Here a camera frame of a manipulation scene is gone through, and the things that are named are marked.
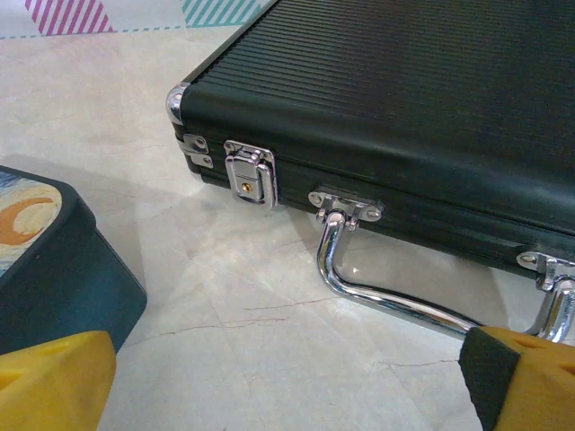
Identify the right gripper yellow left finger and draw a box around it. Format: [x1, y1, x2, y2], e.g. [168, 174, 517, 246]
[0, 330, 118, 431]

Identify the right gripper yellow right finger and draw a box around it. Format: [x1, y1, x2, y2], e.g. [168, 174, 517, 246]
[458, 326, 575, 431]

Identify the blue tin box painted lid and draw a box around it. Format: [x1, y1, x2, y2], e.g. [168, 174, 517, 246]
[0, 164, 149, 356]

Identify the black ribbed briefcase chrome handle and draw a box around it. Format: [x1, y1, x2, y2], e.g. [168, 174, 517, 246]
[165, 0, 575, 346]

